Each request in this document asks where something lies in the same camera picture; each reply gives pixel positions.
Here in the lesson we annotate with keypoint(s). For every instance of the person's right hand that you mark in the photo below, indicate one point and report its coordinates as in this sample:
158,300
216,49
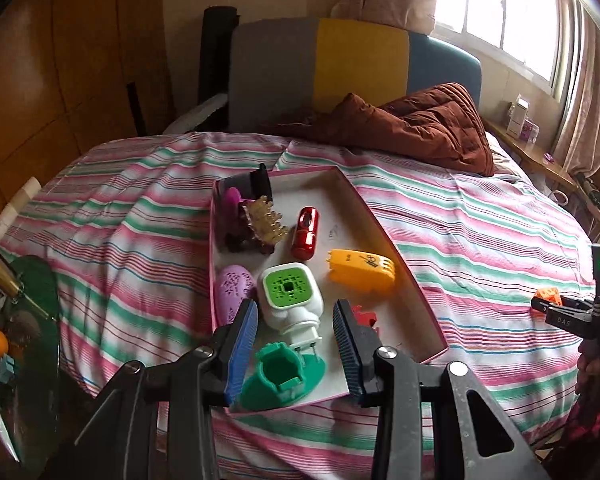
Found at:
587,370

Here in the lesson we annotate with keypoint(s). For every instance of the magenta perforated plastic toy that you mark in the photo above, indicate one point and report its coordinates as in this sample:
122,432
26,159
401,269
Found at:
231,200

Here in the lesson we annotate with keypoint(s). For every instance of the white plastic armrest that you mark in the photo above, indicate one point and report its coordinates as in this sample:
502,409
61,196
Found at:
200,112

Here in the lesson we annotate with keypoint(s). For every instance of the brown quilt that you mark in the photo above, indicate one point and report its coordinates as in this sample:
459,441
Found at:
430,130

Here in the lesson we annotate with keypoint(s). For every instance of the brown round bumpy brush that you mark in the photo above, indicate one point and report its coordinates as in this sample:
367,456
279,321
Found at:
265,220

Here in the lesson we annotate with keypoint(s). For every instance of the beige pillow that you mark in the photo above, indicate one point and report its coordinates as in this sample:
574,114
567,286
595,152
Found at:
500,160

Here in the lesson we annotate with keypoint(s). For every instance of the striped bedsheet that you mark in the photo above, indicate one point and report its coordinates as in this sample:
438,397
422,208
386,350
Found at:
480,240

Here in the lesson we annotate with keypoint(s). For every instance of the teal small block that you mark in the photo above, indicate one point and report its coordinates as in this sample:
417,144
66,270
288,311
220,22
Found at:
7,370

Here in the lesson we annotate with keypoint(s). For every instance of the white bed frame rail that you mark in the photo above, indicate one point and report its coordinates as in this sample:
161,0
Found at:
25,192

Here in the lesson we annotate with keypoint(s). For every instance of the grey yellow blue headboard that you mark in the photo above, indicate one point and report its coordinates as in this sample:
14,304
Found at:
360,60

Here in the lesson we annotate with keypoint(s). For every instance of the gold bottle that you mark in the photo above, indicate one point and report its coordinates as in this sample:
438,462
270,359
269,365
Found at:
0,272

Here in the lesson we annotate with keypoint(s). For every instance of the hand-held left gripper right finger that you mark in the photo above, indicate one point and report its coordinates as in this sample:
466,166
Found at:
347,355

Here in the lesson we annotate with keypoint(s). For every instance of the wooden nightstand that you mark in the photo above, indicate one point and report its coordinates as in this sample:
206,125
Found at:
535,155

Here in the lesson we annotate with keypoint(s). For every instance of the purple small box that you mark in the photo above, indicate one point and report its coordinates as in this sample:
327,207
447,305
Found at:
531,131

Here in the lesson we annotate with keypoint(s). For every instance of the green white plug-in device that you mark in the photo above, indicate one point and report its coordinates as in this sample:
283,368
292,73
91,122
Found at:
290,290

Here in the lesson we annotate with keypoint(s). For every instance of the white carton box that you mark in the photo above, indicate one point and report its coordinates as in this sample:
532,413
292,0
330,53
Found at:
517,117

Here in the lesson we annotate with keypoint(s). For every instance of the person's reddish clothing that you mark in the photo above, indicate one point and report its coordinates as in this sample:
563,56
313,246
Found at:
590,435

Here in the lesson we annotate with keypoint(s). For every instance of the black cylindrical container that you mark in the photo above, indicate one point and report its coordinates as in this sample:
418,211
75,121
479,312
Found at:
261,182

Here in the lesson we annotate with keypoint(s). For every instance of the green plastic stand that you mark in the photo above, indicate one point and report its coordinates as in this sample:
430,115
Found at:
275,375

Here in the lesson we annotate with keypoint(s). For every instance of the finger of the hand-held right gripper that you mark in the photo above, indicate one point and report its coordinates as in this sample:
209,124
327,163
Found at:
542,305

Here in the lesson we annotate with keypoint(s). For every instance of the lilac oval perforated case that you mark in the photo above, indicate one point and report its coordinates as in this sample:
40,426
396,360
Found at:
232,290

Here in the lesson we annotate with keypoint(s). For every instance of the wooden wardrobe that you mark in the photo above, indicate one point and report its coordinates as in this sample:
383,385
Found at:
80,60

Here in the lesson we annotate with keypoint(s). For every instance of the pink cardboard tray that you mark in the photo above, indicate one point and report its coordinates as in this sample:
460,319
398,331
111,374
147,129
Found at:
340,220

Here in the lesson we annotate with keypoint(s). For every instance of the orange linked cubes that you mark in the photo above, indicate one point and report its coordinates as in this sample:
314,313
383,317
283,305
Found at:
550,294

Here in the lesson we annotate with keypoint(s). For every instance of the red glossy capsule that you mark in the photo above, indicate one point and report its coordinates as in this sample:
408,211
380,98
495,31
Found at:
305,235

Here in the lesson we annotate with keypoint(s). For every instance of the orange plastic clipper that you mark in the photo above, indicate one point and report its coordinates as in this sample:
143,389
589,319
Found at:
360,270

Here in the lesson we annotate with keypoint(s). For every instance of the window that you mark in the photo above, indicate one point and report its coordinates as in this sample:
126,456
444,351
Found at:
505,10

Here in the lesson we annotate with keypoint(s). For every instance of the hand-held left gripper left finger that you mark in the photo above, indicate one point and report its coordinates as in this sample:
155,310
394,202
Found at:
242,355

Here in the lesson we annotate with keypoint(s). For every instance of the red puzzle piece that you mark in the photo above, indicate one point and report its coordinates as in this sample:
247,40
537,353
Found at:
367,317

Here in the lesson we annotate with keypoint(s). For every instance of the green glass table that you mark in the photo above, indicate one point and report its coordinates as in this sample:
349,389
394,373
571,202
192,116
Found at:
35,310

